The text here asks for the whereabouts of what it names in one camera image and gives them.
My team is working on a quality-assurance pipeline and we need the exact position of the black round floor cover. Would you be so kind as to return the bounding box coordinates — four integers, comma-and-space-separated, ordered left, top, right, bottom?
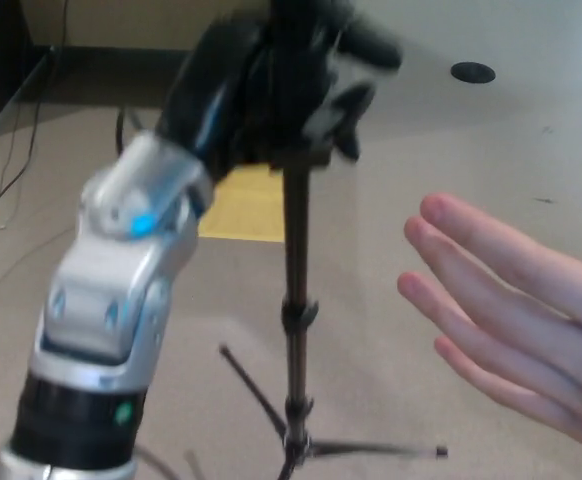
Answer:
449, 61, 497, 83

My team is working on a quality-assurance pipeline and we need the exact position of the bare person hand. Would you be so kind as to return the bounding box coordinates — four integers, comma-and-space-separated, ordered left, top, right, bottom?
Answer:
396, 193, 582, 449

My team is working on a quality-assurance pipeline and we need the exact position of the black tripod with phone holder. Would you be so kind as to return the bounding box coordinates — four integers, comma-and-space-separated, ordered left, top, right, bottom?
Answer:
219, 74, 450, 480

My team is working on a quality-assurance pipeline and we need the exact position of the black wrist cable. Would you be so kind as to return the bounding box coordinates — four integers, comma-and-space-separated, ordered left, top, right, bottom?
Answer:
114, 105, 145, 159

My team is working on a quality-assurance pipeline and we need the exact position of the black wooden desk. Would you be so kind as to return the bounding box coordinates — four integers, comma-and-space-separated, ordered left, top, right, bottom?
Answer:
0, 0, 202, 137

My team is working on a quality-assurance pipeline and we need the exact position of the black power cable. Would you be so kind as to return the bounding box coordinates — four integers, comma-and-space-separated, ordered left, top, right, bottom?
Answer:
0, 0, 68, 231

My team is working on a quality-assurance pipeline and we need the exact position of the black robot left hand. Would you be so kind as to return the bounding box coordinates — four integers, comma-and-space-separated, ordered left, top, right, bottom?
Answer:
155, 0, 403, 184

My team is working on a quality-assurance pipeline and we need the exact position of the thin grey floor cable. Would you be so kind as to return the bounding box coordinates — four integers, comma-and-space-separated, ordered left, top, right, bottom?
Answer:
0, 219, 80, 306

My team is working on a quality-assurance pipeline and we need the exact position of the yellow paper sheet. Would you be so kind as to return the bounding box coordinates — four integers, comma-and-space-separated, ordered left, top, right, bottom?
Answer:
198, 164, 288, 245

